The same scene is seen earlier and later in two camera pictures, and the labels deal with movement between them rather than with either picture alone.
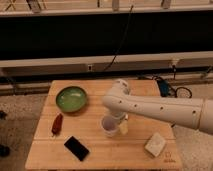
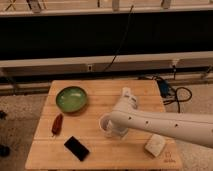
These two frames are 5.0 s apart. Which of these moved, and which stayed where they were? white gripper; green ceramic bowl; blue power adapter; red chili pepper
Moved: white gripper
Stayed: blue power adapter; red chili pepper; green ceramic bowl
